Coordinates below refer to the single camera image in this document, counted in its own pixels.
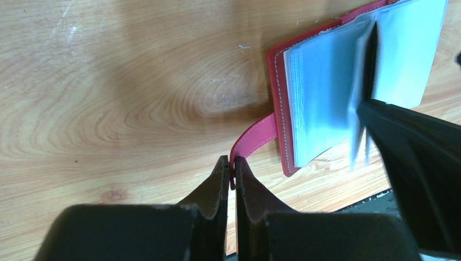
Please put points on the red leather card holder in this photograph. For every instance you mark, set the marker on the red leather card holder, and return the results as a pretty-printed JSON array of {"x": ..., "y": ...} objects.
[{"x": 385, "y": 49}]

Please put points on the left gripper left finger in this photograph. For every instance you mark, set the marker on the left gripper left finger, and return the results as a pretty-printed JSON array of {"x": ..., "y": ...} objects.
[{"x": 193, "y": 229}]

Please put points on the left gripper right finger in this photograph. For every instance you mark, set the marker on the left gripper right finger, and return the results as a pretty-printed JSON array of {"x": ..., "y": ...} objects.
[{"x": 268, "y": 229}]

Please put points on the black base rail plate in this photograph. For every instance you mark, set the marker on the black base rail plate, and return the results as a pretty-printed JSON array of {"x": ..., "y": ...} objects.
[{"x": 381, "y": 203}]

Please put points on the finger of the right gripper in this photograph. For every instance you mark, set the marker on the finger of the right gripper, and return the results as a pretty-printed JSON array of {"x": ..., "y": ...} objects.
[{"x": 421, "y": 155}]

